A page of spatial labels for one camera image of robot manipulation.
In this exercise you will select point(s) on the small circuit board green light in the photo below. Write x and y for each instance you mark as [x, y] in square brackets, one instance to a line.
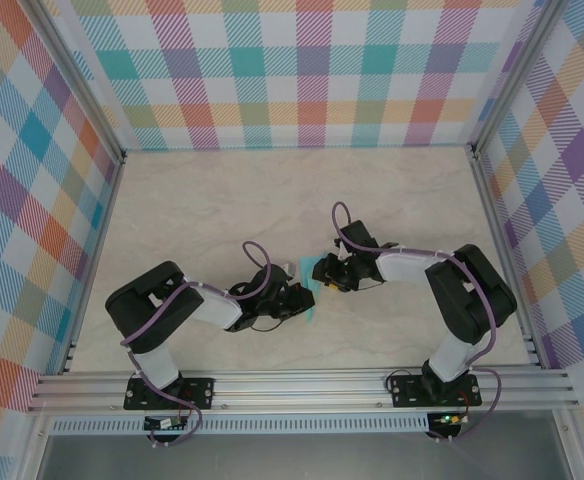
[449, 419]

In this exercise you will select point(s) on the slanted aluminium frame post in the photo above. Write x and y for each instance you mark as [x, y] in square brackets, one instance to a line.
[513, 75]
[85, 85]

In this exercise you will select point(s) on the wide aluminium mounting rail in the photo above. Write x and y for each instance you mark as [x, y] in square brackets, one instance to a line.
[297, 390]

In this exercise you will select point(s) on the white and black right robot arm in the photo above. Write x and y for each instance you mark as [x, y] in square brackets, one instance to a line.
[404, 267]

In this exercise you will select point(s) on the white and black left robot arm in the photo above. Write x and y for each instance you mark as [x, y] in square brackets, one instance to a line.
[217, 310]

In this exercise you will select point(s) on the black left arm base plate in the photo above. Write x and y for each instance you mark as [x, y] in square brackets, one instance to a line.
[202, 392]

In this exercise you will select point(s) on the small black circuit board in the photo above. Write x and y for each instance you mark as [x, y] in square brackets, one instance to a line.
[164, 424]

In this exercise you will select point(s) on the teal cloth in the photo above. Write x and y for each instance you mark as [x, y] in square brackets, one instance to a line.
[308, 267]

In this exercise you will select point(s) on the aluminium table side rail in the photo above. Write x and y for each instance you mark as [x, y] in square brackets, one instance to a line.
[502, 245]
[94, 250]

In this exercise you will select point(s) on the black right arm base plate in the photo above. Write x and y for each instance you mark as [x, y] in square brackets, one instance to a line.
[407, 392]

